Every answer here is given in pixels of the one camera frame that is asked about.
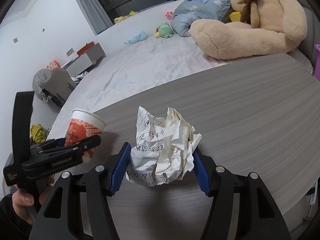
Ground pink plush toy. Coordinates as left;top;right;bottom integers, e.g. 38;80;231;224
165;11;175;21

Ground grey upholstered chair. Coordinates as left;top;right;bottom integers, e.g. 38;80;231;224
42;68;76;108

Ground grey floating desk drawer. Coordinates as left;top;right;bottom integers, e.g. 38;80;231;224
61;43;105;77

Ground green frog plush toy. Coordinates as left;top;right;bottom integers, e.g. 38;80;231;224
154;22;174;38

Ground red box on desk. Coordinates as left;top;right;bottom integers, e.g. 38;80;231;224
76;42;95;56

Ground large beige teddy bear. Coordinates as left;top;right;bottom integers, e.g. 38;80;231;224
190;0;308;60

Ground bed with checked sheet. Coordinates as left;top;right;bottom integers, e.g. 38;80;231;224
47;0;315;140

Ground light blue plush toy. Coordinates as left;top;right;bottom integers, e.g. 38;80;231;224
125;31;148;44

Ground yellow plush on windowsill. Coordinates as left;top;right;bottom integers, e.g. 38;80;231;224
114;11;138;24

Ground grey blue folded duvet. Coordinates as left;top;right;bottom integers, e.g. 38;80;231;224
171;0;234;37

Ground white paper ball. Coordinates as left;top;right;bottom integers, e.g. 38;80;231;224
126;106;202;187

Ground person's left hand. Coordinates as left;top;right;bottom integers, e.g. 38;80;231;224
12;176;55;225

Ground grey clothes on chair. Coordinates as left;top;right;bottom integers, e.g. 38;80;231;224
32;68;52;103

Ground yellow plastic bag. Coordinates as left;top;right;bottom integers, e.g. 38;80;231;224
30;124;50;144

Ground red white paper cup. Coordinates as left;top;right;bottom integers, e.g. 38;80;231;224
65;108;106;146

